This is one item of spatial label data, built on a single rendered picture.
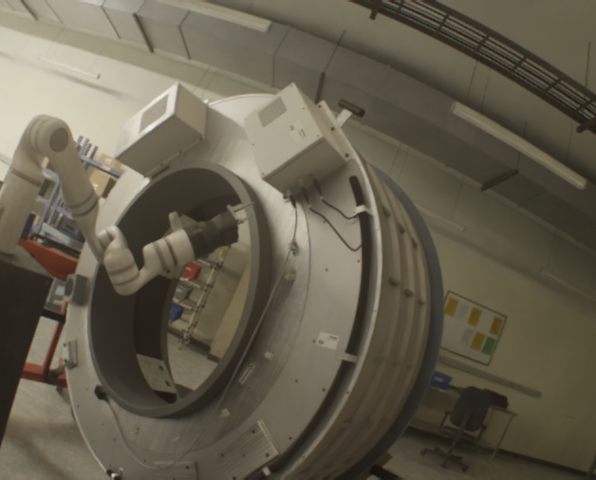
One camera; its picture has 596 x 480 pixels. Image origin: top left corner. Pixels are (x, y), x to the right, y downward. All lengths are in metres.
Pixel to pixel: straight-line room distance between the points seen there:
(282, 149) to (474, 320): 6.45
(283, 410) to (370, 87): 3.95
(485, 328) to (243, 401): 6.56
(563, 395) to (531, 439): 1.05
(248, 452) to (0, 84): 9.02
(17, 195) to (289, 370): 0.73
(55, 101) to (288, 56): 5.08
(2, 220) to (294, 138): 0.72
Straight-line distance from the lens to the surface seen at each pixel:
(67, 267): 2.34
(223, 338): 5.96
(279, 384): 0.98
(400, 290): 1.01
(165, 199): 1.58
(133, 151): 1.59
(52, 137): 0.96
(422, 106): 4.66
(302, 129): 1.02
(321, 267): 0.98
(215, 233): 0.95
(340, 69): 4.61
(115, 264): 0.92
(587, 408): 9.38
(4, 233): 0.98
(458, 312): 7.12
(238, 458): 1.04
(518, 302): 7.77
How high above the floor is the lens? 1.29
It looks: 8 degrees up
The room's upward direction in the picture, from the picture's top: 24 degrees clockwise
